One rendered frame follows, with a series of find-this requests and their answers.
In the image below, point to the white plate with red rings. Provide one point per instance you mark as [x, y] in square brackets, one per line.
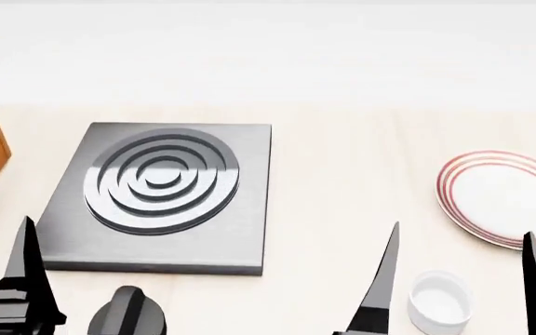
[500, 195]

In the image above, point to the white ramekin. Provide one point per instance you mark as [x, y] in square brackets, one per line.
[440, 303]

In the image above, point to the grey flat stove burner plate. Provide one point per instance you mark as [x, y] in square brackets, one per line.
[161, 195]

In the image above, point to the black stove knob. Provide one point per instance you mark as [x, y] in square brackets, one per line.
[126, 314]

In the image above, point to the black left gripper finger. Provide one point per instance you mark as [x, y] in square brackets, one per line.
[27, 265]

